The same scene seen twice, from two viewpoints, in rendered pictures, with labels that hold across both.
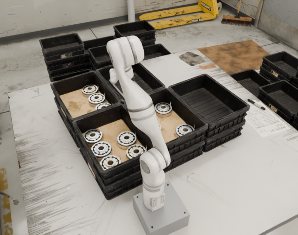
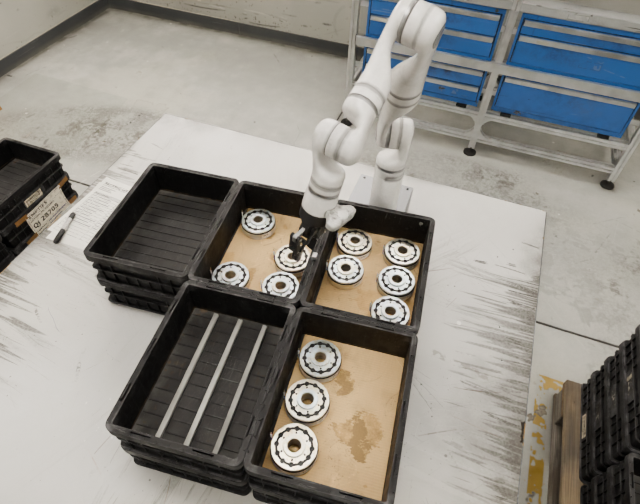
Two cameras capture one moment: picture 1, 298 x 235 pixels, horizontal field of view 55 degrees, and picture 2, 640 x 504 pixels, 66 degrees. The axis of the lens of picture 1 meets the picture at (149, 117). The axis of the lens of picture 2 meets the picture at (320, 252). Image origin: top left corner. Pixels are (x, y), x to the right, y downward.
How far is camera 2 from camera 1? 1.84 m
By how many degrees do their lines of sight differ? 81
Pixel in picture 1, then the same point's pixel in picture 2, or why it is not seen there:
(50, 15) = not seen: outside the picture
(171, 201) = (365, 192)
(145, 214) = (403, 200)
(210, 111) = (173, 229)
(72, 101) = (353, 456)
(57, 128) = (408, 469)
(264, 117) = (97, 208)
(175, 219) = not seen: hidden behind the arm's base
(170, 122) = (250, 257)
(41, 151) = (469, 431)
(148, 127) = not seen: hidden behind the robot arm
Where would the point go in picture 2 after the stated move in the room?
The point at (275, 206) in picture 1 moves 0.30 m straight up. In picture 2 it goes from (264, 150) to (259, 82)
